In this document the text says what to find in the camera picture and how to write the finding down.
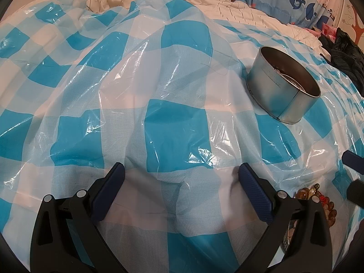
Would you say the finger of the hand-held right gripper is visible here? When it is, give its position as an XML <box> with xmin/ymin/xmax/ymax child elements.
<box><xmin>347</xmin><ymin>179</ymin><xmax>364</xmax><ymax>205</ymax></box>
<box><xmin>342</xmin><ymin>151</ymin><xmax>364</xmax><ymax>175</ymax></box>

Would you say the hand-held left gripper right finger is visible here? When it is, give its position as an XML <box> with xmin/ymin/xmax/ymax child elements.
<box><xmin>238</xmin><ymin>163</ymin><xmax>334</xmax><ymax>273</ymax></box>

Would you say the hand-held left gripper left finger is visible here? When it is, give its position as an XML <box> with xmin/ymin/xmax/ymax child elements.
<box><xmin>30</xmin><ymin>162</ymin><xmax>126</xmax><ymax>273</ymax></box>

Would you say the pile of beaded bracelets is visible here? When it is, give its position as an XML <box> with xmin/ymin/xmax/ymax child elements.
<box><xmin>283</xmin><ymin>184</ymin><xmax>338</xmax><ymax>252</ymax></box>

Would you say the round metal tin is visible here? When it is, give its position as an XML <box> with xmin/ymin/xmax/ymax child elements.
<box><xmin>246</xmin><ymin>46</ymin><xmax>321</xmax><ymax>124</ymax></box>

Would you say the blue checkered plastic sheet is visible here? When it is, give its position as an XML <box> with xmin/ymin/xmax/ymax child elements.
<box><xmin>0</xmin><ymin>0</ymin><xmax>364</xmax><ymax>273</ymax></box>

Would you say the dark clothing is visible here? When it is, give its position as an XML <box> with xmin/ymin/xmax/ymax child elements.
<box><xmin>318</xmin><ymin>27</ymin><xmax>364</xmax><ymax>91</ymax></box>

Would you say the pink cloth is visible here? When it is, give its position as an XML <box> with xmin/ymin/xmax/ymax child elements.
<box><xmin>306</xmin><ymin>23</ymin><xmax>338</xmax><ymax>39</ymax></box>

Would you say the white grid-pattern quilt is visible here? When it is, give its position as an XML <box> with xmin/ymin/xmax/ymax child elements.
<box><xmin>77</xmin><ymin>0</ymin><xmax>327</xmax><ymax>49</ymax></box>

